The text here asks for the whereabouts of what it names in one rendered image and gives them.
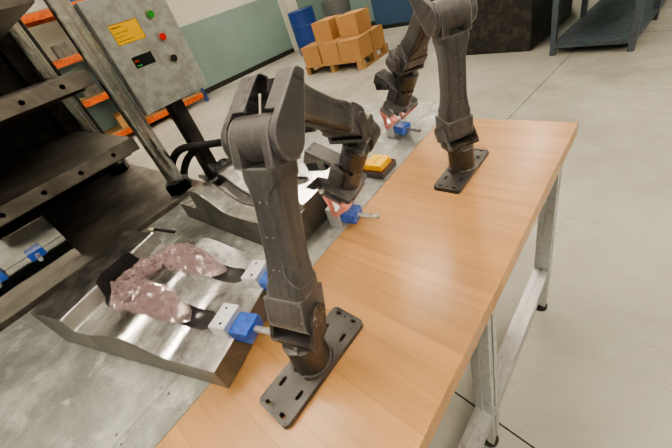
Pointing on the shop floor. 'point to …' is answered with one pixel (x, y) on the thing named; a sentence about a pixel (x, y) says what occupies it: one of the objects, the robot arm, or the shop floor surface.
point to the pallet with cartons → (344, 42)
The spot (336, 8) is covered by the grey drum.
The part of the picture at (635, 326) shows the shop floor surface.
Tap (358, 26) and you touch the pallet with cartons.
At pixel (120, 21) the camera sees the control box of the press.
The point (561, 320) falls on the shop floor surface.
